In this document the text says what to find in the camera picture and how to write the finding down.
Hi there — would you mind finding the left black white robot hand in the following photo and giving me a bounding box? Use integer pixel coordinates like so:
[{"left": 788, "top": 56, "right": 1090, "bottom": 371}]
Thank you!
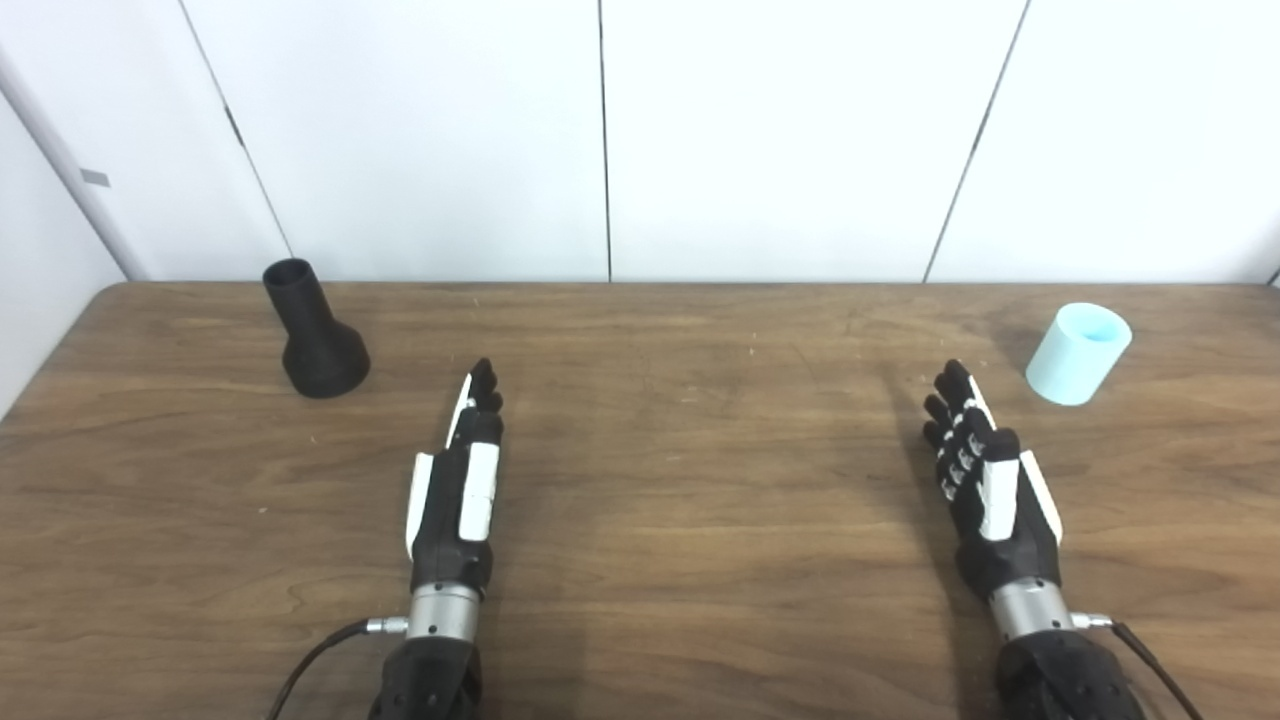
[{"left": 405, "top": 358, "right": 504, "bottom": 598}]

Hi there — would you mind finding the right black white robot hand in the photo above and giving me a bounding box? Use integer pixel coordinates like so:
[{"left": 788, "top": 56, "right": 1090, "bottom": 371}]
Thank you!
[{"left": 922, "top": 360, "right": 1064, "bottom": 603}]

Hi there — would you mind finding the light-blue short hose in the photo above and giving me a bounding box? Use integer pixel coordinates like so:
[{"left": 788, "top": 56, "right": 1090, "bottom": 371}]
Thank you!
[{"left": 1025, "top": 303, "right": 1134, "bottom": 407}]

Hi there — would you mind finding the black funnel-shaped nozzle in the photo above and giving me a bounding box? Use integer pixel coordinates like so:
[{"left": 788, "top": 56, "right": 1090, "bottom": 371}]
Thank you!
[{"left": 263, "top": 258, "right": 371, "bottom": 399}]

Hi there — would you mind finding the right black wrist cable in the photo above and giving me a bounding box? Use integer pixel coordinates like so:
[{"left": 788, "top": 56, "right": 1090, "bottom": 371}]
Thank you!
[{"left": 1072, "top": 612, "right": 1206, "bottom": 720}]

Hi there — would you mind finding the white wall corner post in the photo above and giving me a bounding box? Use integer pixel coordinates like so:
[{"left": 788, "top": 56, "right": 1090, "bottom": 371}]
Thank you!
[{"left": 0, "top": 45, "right": 153, "bottom": 283}]

